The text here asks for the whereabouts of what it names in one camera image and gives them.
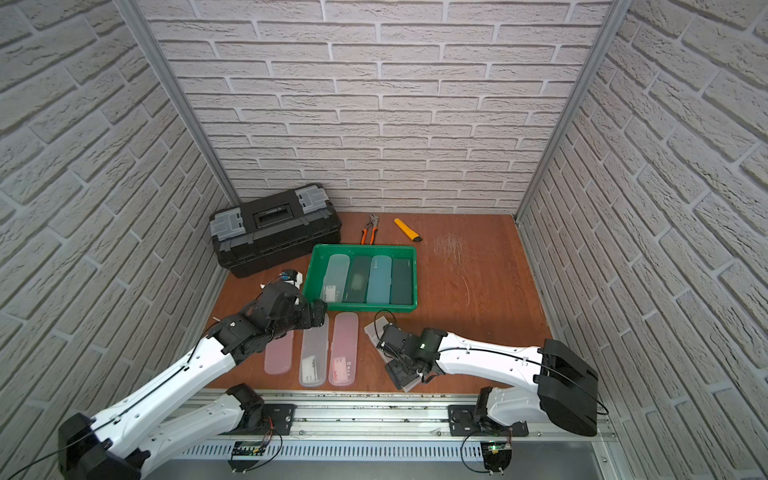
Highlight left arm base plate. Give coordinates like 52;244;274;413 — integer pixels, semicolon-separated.
223;403;296;436

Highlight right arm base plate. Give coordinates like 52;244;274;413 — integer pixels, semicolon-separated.
447;405;529;437

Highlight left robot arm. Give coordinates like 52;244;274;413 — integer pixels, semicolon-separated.
57;281;327;479

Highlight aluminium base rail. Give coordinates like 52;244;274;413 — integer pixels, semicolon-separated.
128;392;619;445

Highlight left corner aluminium post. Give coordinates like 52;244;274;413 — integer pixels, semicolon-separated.
115;0;240;205

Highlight left controller board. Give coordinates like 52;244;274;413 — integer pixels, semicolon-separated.
228;441;272;473

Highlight clear pencil case with label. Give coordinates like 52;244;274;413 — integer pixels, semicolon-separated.
299;315;329;388

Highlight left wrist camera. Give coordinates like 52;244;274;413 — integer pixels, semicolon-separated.
278;269;304;289

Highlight black plastic toolbox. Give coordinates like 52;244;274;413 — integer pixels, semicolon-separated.
209;183;342;278

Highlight green plastic storage tray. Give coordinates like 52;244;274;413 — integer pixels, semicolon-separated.
303;244;418;313

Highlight pink pencil case with label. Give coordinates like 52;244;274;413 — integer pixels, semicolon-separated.
329;312;359;387

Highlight right corner aluminium post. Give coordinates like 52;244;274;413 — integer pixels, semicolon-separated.
514;0;632;223

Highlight blue-grey frosted pencil case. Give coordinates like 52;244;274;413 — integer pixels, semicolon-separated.
366;255;392;304

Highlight corner aluminium post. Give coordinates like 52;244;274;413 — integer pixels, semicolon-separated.
115;0;240;205
514;0;632;223

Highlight pink frosted pencil case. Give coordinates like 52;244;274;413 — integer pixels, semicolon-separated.
264;331;294;376

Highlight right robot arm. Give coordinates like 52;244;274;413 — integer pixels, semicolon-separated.
374;323;605;437

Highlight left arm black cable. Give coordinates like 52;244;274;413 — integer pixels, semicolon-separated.
0;269;301;480

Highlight right controller board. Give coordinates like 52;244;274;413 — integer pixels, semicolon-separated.
480;442;512;474

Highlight grey frosted rectangular pencil case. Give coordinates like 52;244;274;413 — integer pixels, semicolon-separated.
364;318;434;392

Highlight orange handled pliers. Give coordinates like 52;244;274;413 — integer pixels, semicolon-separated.
360;213;379;245

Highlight dark green labelled pencil case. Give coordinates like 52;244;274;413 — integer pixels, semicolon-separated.
342;255;372;303

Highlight yellow utility knife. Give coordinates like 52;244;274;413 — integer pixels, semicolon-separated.
394;218;423;242

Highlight controller board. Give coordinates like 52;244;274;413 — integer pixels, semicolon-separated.
228;441;272;473
480;442;512;474

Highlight clear frosted pencil case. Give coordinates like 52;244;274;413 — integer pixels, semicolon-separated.
321;254;350;304

